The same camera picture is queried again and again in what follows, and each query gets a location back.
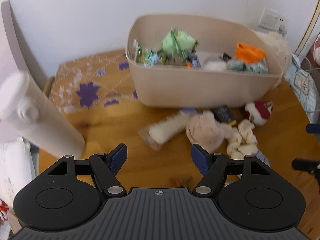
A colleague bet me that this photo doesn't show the orange plastic bottle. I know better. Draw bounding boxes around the orange plastic bottle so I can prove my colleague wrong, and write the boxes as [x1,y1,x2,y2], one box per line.
[185,61,193,68]

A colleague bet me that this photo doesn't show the brown purple floral cloth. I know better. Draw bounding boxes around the brown purple floral cloth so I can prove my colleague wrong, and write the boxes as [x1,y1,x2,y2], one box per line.
[49,49,138,114]

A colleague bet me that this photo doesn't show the white fluffy plush toy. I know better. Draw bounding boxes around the white fluffy plush toy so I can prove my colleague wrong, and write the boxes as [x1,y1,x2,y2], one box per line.
[253,30,292,89]

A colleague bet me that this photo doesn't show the green yellow snack packet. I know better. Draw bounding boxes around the green yellow snack packet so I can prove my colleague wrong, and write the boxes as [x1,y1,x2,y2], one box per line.
[133,40,167,68]

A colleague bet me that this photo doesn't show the white bread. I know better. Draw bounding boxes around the white bread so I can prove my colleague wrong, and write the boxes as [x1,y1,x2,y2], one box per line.
[138,108,198,151]

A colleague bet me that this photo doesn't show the red white headphones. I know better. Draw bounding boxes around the red white headphones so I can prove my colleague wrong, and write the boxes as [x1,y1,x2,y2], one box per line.
[313,34,320,66]

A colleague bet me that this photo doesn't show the blue white porcelain-pattern tissue pack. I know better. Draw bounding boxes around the blue white porcelain-pattern tissue pack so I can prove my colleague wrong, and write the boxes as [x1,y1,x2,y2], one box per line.
[255,150,271,167]

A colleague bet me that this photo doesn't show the dark snack packet in bin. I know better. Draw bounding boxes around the dark snack packet in bin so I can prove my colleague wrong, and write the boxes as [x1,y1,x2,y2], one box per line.
[221,53,232,62]

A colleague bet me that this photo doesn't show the beige plastic storage bin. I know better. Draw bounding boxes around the beige plastic storage bin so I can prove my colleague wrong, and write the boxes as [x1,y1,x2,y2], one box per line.
[125,14,283,108]

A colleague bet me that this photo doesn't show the cream scrunchie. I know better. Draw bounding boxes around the cream scrunchie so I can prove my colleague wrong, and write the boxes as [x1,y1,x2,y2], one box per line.
[226,119,259,160]

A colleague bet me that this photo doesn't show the green snack bag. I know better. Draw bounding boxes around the green snack bag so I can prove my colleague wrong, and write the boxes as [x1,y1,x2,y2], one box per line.
[161,28,199,61]

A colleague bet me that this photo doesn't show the white cable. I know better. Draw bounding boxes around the white cable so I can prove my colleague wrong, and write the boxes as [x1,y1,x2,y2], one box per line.
[293,53,320,113]

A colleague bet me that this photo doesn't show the red white plush toy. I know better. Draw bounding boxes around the red white plush toy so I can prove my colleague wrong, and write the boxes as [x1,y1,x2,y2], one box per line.
[245,101,273,126]

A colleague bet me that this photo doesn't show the orange sock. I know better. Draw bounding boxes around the orange sock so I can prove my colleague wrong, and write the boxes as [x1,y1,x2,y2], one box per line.
[235,42,267,64]

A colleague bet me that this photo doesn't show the black small box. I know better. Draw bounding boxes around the black small box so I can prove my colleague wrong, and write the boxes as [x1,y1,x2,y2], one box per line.
[211,105,236,126]

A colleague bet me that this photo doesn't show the light blue quilted cloth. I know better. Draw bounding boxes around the light blue quilted cloth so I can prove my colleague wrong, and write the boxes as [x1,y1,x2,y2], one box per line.
[284,54,319,124]

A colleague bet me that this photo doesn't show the white cylinder cup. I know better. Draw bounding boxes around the white cylinder cup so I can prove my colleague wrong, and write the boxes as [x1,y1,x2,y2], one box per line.
[1,71,85,159]

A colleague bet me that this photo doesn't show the beige hair claw clip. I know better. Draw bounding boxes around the beige hair claw clip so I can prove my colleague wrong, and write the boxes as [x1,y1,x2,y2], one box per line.
[170,177,194,187]

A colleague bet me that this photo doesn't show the white wall switch socket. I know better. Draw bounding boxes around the white wall switch socket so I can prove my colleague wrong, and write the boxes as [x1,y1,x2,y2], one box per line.
[258,8,288,37]

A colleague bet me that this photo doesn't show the white fluffy item in bin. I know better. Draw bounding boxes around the white fluffy item in bin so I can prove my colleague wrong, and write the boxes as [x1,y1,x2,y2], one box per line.
[202,61,227,72]

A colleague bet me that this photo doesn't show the green scrunchie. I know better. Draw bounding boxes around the green scrunchie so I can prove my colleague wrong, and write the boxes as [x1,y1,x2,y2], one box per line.
[227,60,268,74]

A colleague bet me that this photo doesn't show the pink knotted plush towel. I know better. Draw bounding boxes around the pink knotted plush towel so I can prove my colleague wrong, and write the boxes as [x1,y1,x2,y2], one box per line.
[186,111,235,153]

